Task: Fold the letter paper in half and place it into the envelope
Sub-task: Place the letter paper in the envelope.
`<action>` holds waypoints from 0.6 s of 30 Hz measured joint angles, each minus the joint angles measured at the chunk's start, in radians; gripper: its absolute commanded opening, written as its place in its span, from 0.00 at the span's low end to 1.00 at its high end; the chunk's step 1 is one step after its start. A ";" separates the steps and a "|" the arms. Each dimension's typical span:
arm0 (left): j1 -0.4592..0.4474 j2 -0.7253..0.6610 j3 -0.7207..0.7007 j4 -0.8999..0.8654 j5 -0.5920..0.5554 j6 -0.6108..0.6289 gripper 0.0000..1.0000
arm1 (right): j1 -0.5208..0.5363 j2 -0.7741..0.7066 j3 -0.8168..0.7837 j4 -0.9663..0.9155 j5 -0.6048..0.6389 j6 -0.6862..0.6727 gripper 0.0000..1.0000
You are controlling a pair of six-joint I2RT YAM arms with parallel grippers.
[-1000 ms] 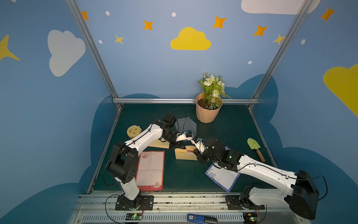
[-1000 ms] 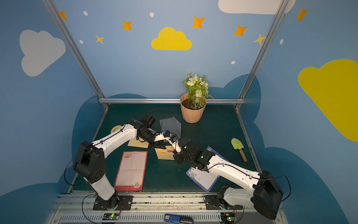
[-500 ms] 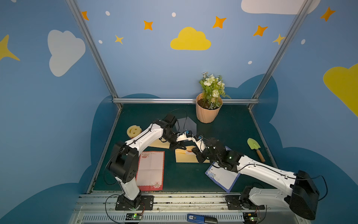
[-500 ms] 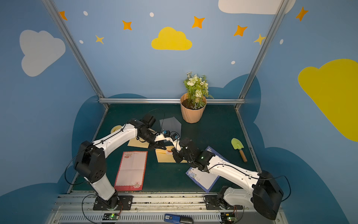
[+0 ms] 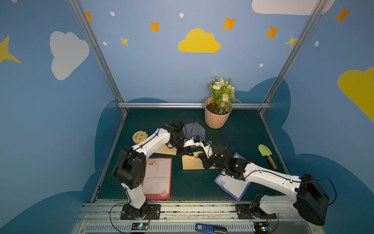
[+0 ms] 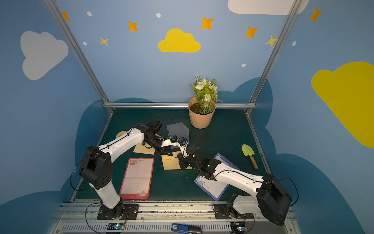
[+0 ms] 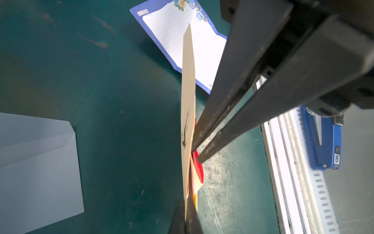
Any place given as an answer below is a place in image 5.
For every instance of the grey envelope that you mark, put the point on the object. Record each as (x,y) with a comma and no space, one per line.
(194,129)

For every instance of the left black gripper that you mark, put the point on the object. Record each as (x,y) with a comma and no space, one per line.
(182,150)

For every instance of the red letter paper flat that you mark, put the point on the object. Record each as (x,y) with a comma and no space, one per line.
(157,182)

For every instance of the right green circuit board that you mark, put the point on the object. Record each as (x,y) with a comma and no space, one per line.
(261,228)

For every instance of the white flower plant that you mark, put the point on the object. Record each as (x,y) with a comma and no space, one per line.
(222,94)

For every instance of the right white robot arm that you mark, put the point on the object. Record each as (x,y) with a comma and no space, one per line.
(300,195)

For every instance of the left green circuit board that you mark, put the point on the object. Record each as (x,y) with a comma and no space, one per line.
(139,226)

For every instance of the large yellow envelope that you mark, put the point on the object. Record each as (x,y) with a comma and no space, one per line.
(164,149)

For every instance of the small yellow envelope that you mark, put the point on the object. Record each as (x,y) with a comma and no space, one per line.
(189,164)

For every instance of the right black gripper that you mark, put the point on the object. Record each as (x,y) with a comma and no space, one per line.
(212,159)

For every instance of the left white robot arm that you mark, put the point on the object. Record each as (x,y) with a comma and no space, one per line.
(130,168)

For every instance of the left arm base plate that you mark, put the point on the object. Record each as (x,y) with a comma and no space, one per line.
(152,211)

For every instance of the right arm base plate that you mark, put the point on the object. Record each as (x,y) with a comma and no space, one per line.
(252,211)

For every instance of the green circuit board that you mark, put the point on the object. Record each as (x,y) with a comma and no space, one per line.
(139,226)
(261,228)

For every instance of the peach flower pot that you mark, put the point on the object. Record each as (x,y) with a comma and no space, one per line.
(215,121)

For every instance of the blue floral letter paper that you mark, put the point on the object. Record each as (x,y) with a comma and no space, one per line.
(233,187)

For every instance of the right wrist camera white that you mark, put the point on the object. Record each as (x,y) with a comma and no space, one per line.
(207,147)

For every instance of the blue handheld device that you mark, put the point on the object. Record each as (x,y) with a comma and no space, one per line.
(210,229)

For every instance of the aluminium front rail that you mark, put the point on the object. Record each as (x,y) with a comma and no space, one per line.
(181,217)

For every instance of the green toy shovel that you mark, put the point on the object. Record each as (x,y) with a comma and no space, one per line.
(265,152)

